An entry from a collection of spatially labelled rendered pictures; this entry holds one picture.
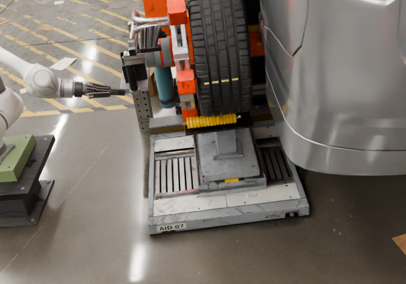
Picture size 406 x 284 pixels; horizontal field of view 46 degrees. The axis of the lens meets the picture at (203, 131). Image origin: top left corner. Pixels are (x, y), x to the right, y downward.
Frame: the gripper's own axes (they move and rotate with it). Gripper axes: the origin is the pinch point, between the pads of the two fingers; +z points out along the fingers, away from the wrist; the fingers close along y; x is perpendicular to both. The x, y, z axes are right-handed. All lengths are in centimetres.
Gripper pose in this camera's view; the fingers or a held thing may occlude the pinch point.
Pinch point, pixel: (117, 92)
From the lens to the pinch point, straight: 234.4
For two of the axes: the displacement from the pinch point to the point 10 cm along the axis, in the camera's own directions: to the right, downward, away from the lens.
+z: 9.7, 0.5, 2.2
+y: -1.5, -5.6, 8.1
